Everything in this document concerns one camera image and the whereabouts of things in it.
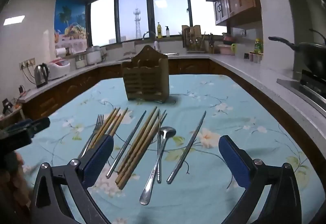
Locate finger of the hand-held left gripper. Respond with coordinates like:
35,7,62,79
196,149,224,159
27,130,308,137
24,116,51,138

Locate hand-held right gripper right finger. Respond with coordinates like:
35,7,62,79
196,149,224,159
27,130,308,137
218,135,310,224

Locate kitchen window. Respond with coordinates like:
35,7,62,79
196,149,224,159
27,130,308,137
87,0,228,47

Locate pink basin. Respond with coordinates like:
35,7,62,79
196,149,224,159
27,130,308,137
217,44,236,56

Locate hanging dish towel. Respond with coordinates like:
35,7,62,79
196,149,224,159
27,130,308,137
122,41,136,56

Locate green bottle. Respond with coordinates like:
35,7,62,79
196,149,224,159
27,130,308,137
254,38,264,55

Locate glass jar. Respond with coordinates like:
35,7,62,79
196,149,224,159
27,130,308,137
75,55,86,69

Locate fruit wall poster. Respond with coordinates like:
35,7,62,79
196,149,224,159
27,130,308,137
54,0,88,55

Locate knife block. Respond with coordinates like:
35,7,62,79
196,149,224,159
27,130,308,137
207,33,216,53

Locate white and red rice cooker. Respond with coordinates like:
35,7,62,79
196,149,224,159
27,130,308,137
47,59,70,81

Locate black wok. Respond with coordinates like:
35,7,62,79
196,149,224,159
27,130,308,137
268,29,326,77

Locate metal fork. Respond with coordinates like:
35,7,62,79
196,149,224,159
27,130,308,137
78,114,105,159

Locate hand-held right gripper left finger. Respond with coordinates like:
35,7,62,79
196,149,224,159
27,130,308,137
31,134,115,224

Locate row of spice jars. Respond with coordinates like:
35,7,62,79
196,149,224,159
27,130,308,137
249,51,263,64

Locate wooden knife block rack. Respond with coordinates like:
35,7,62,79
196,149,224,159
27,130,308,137
182,25,206,53

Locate steel electric kettle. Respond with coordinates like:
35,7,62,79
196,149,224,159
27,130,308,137
34,63,49,88

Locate white cooker pot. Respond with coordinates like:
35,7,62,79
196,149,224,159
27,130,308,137
86,46,102,65

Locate wall power outlet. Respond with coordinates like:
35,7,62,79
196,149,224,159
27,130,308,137
20,58,35,70

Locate steel gas stove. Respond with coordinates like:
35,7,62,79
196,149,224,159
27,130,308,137
277,69,326,110

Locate person's left hand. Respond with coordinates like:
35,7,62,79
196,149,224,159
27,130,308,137
0,151,33,214

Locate wooden utensil holder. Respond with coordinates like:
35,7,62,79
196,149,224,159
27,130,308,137
121,45,169,103

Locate light blue floral tablecloth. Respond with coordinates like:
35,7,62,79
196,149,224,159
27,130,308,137
22,74,319,224

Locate chrome kitchen faucet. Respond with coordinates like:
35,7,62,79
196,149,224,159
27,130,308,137
143,31,160,53

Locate wooden base cabinets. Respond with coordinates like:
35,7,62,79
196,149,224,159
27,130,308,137
22,57,314,161

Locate metal spoon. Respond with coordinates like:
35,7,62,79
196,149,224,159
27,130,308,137
139,126,177,206

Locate metal chopstick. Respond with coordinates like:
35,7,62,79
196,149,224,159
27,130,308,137
157,109,162,184
169,111,207,184
167,111,206,184
106,110,147,179

